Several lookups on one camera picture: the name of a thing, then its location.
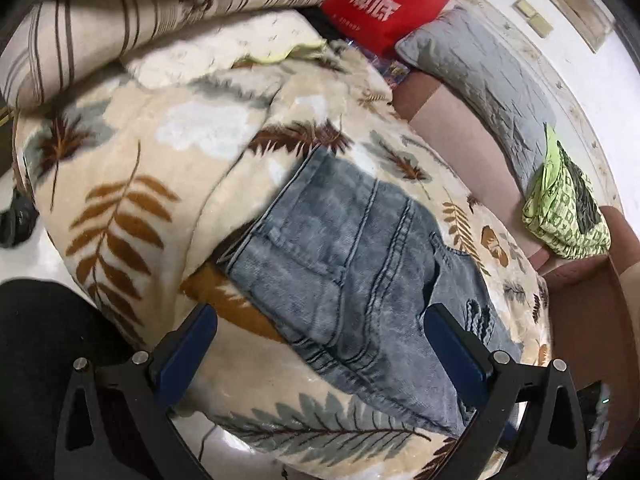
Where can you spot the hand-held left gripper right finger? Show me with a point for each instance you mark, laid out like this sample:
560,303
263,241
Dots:
455,355

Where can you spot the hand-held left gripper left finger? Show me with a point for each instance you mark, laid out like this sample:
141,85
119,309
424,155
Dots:
184,352

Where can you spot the blue denim pants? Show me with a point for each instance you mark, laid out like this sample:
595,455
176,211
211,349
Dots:
360,270

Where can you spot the pink brown sofa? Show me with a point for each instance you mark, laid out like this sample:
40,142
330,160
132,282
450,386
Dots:
590,320

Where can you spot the green patterned quilt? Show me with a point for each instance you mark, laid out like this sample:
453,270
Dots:
555,220

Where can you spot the cream leaf print blanket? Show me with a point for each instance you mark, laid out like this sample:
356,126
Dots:
125,160

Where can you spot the dark grey garment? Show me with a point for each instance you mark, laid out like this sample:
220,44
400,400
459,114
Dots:
582,190

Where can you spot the black shoe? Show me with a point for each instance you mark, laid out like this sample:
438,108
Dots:
17,220

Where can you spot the grey quilted pillow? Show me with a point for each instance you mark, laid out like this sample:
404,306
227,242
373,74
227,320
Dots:
480,75

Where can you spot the purple printed packet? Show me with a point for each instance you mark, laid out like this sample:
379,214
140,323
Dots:
395,71

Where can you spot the beige striped rolled bedding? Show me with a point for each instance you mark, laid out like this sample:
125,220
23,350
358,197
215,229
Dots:
100,20

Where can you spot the red paper bag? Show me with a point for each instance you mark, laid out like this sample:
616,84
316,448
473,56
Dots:
385,5

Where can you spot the beige wall switch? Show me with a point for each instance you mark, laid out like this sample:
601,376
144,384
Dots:
541,25
525,8

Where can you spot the beige wall panel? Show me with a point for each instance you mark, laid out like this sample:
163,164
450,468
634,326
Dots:
580,10

